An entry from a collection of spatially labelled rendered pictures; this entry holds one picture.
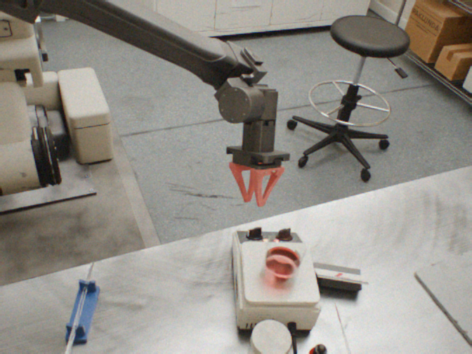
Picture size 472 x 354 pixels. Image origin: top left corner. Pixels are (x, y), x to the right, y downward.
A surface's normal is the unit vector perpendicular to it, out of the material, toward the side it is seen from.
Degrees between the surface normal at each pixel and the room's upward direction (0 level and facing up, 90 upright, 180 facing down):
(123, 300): 0
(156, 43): 101
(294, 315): 90
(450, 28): 90
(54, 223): 0
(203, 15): 90
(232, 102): 66
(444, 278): 0
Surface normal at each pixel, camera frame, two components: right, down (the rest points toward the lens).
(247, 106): -0.47, 0.16
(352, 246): 0.10, -0.74
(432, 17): -0.94, 0.12
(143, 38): 0.35, 0.77
